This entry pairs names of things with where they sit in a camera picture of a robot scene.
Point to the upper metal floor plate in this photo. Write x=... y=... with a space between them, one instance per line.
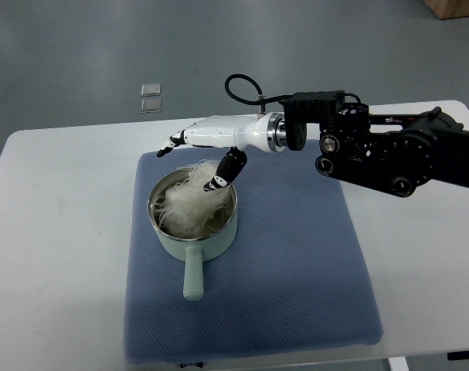
x=150 y=89

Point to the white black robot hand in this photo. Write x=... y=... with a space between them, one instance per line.
x=264 y=131

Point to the blue quilted mat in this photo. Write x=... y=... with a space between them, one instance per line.
x=293 y=279

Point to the wooden box corner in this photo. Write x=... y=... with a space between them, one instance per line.
x=448 y=9

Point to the mint green steel pot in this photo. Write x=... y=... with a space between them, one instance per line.
x=217 y=237

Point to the white vermicelli bundle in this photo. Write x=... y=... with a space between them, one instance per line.
x=188 y=205

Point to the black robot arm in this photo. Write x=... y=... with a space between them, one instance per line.
x=393 y=154

